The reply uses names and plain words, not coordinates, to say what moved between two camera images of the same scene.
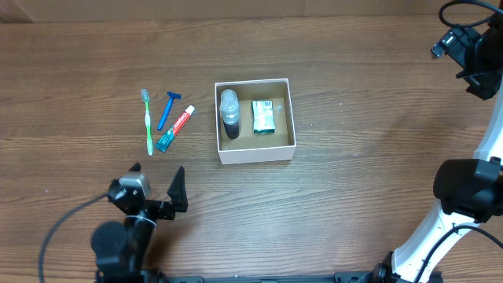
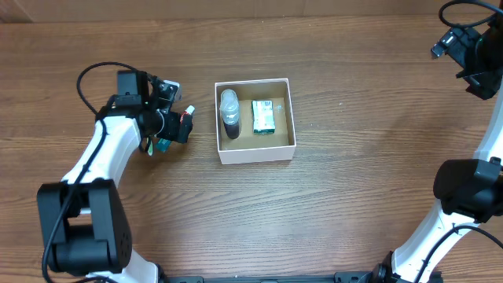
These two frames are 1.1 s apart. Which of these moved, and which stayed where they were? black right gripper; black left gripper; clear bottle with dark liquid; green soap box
Moved: black left gripper
Stayed: black right gripper; clear bottle with dark liquid; green soap box
